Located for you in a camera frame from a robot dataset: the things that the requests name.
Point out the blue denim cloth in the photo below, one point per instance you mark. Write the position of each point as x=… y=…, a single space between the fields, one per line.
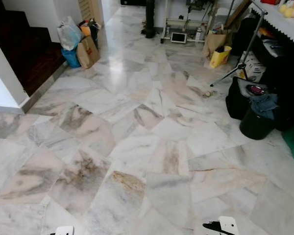
x=264 y=104

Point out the large black bag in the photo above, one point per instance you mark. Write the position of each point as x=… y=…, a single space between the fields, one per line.
x=286 y=73

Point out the black bucket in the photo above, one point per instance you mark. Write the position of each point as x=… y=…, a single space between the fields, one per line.
x=256 y=126

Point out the red round item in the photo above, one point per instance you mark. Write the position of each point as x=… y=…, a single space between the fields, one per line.
x=256 y=89

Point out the small black open bag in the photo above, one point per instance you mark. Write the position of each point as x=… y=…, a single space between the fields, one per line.
x=236 y=100

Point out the white printed cardboard box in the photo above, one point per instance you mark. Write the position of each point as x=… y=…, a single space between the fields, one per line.
x=255 y=68

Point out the silver tripod stand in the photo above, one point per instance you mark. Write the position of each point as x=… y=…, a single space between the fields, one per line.
x=252 y=38

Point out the table with white lace cloth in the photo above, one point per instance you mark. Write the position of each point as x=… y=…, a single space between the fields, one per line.
x=279 y=20

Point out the small pale ball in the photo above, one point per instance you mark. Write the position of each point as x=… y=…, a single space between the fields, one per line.
x=206 y=93

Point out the yellow shopping bag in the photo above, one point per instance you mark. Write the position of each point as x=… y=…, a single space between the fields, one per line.
x=220 y=57

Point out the yellow plush toy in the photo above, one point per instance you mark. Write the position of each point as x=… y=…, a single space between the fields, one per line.
x=291 y=10

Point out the plain brown paper bag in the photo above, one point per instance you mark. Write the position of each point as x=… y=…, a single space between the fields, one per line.
x=213 y=42

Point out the small white bottle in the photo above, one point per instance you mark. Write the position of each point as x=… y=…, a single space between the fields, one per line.
x=198 y=34

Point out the white tablet device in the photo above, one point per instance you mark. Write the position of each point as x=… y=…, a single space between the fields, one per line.
x=178 y=37

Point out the white metal rack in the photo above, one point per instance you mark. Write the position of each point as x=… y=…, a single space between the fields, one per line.
x=186 y=22

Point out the black upright pipe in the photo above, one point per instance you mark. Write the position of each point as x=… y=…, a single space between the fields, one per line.
x=150 y=19

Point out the blue bag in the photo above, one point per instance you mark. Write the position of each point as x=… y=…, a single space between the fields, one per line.
x=71 y=58

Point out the white plastic bag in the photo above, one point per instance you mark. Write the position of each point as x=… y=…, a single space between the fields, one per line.
x=68 y=33

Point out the dark wooden staircase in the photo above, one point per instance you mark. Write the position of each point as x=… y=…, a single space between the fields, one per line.
x=24 y=49

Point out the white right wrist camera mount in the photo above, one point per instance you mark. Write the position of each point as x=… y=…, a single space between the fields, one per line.
x=228 y=226

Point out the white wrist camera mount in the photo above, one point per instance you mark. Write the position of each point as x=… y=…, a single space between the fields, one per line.
x=64 y=230
x=228 y=226

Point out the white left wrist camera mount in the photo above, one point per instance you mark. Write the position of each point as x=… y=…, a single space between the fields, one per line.
x=64 y=230

